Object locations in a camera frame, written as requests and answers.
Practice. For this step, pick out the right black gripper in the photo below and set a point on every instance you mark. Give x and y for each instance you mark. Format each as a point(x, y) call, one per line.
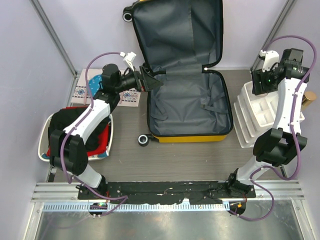
point(258, 76)

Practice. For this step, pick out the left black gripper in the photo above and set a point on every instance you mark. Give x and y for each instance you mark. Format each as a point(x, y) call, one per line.
point(144, 82)

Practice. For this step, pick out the white plastic drawer organizer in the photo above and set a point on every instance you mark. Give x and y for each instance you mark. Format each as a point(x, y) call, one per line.
point(253, 114)

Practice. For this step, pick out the clear amber bottle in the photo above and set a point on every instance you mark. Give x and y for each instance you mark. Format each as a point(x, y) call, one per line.
point(307, 99)

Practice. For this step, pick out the yellow Pikachu hard suitcase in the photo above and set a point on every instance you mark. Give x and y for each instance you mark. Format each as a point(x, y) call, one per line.
point(181, 42)

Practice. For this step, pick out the red item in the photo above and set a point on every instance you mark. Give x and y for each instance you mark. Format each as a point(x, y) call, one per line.
point(101, 145)

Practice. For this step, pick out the teal Doraemon towel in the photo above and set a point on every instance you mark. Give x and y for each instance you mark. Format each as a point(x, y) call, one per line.
point(102, 155)

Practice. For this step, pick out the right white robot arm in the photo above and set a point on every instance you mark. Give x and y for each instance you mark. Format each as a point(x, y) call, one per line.
point(279, 145)

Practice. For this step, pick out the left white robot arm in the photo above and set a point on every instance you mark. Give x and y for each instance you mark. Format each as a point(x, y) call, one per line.
point(67, 147)

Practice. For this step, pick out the patterned white placemat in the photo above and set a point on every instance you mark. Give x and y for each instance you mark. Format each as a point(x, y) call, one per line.
point(128, 98)

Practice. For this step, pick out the blue polka dot plate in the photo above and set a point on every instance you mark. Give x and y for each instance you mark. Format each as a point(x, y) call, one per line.
point(95, 84)

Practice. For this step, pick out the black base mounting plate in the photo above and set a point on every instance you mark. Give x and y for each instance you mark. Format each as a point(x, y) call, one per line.
point(174, 192)

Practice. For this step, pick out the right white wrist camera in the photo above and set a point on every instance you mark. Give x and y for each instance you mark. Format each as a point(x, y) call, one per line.
point(269, 57)

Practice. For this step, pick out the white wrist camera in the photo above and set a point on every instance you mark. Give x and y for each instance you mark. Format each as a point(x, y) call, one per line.
point(128, 59)
point(269, 57)

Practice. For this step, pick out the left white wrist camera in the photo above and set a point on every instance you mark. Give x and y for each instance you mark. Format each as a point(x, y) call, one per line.
point(128, 59)

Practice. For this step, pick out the white slotted cable duct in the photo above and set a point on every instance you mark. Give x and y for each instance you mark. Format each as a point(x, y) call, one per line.
point(185, 206)

